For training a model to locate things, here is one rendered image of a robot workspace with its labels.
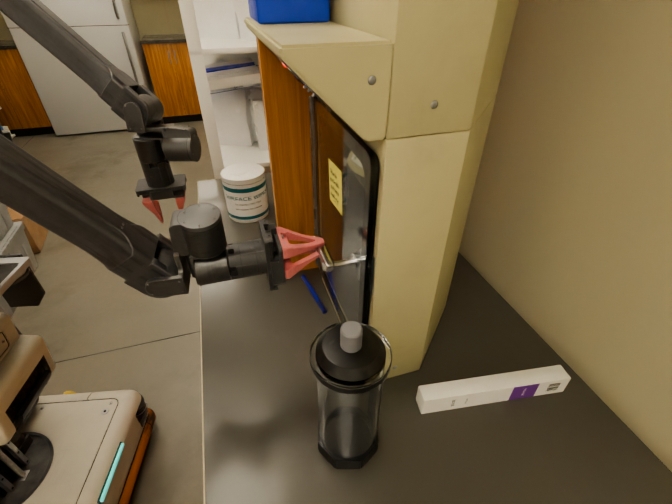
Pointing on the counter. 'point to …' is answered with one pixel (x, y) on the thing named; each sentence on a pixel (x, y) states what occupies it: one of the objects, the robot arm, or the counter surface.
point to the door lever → (335, 260)
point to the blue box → (289, 11)
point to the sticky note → (335, 185)
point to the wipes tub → (245, 192)
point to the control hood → (337, 68)
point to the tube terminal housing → (427, 151)
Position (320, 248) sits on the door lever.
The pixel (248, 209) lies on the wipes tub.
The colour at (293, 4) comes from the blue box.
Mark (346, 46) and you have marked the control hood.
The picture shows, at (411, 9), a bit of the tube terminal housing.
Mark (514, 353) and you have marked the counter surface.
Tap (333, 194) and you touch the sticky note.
